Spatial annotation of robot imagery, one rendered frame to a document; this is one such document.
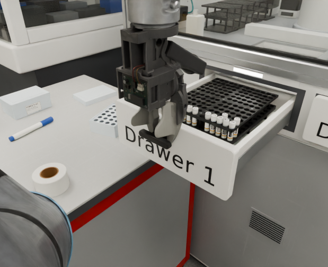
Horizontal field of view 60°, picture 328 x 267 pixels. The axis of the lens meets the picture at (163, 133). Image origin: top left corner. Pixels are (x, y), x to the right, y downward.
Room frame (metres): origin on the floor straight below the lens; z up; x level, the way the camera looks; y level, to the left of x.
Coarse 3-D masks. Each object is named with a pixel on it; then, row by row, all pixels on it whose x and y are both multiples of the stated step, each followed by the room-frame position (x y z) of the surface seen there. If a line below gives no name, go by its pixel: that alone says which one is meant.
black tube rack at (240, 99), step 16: (224, 80) 0.74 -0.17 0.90; (192, 96) 0.63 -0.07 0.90; (208, 96) 0.64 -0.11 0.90; (224, 96) 0.63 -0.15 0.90; (240, 96) 0.63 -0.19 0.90; (256, 96) 0.63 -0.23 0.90; (272, 96) 0.63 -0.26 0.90; (224, 112) 0.55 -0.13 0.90; (240, 112) 0.55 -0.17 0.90; (256, 112) 0.55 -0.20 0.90; (240, 128) 0.53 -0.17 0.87
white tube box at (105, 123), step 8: (112, 104) 0.80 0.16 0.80; (104, 112) 0.75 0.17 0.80; (112, 112) 0.75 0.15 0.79; (96, 120) 0.71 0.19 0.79; (104, 120) 0.70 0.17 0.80; (112, 120) 0.70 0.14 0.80; (96, 128) 0.68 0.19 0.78; (104, 128) 0.67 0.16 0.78; (112, 128) 0.66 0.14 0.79; (112, 136) 0.66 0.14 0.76
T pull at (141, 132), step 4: (140, 132) 0.45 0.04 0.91; (144, 132) 0.45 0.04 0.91; (148, 132) 0.45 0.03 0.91; (152, 132) 0.45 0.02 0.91; (144, 136) 0.44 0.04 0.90; (148, 136) 0.44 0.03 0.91; (152, 136) 0.43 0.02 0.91; (152, 140) 0.43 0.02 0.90; (156, 140) 0.42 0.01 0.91; (160, 140) 0.42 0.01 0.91; (164, 140) 0.42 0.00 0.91; (168, 140) 0.42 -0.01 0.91; (156, 144) 0.43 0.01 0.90; (160, 144) 0.42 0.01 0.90; (164, 144) 0.41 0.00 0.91; (168, 144) 0.41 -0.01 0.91; (168, 148) 0.41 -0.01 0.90
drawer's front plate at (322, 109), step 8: (320, 96) 0.57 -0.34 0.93; (312, 104) 0.57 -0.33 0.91; (320, 104) 0.56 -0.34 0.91; (312, 112) 0.57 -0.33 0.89; (320, 112) 0.56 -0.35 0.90; (312, 120) 0.56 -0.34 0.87; (320, 120) 0.55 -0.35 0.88; (312, 128) 0.56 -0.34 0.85; (304, 136) 0.57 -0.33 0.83; (312, 136) 0.56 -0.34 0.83; (320, 144) 0.54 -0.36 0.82
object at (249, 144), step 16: (208, 80) 0.77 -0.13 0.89; (240, 80) 0.75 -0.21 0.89; (288, 96) 0.66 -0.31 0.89; (160, 112) 0.62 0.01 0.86; (272, 112) 0.67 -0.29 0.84; (288, 112) 0.60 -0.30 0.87; (256, 128) 0.49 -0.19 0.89; (272, 128) 0.53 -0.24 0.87; (240, 144) 0.43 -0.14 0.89; (256, 144) 0.47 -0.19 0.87; (240, 160) 0.42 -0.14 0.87
